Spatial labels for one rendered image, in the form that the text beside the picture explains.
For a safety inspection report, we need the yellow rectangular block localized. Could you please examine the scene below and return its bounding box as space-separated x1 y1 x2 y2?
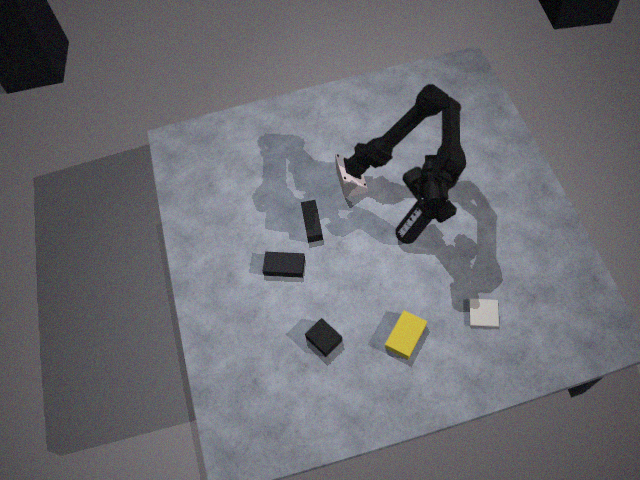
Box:
385 311 427 360

